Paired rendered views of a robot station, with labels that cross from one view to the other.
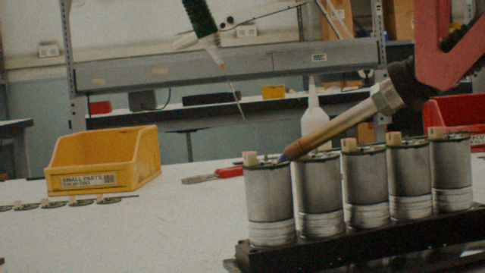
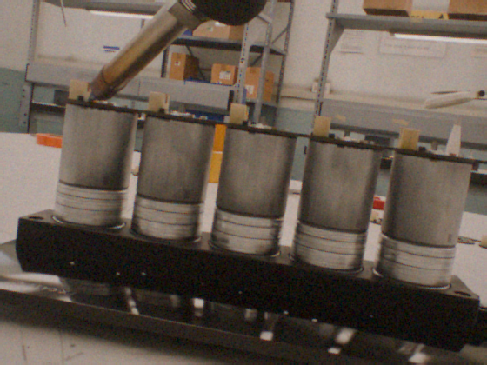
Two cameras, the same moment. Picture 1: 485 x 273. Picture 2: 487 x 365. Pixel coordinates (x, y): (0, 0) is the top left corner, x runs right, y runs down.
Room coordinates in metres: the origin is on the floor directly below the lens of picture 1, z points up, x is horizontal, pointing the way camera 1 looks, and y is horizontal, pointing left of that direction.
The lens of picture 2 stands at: (0.16, -0.14, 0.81)
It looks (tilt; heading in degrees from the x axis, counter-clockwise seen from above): 6 degrees down; 25
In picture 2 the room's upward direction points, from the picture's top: 8 degrees clockwise
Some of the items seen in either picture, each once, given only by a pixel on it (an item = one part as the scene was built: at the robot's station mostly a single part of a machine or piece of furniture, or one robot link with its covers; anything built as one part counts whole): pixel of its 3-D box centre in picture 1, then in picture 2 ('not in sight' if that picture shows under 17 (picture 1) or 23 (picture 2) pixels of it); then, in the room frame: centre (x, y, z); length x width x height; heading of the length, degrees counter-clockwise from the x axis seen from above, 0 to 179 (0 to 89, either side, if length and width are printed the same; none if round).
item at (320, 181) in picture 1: (320, 202); (172, 186); (0.33, -0.04, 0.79); 0.02 x 0.02 x 0.05
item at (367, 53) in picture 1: (228, 67); (470, 135); (2.69, 0.05, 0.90); 1.30 x 0.06 x 0.12; 93
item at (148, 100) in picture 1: (142, 100); (378, 146); (2.83, 0.44, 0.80); 0.15 x 0.12 x 0.10; 4
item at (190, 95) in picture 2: not in sight; (123, 88); (2.61, 1.80, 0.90); 1.30 x 0.06 x 0.12; 93
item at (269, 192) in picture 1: (270, 210); (95, 174); (0.32, -0.01, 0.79); 0.02 x 0.02 x 0.05
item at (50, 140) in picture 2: not in sight; (61, 141); (0.71, 0.37, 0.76); 0.06 x 0.06 x 0.01
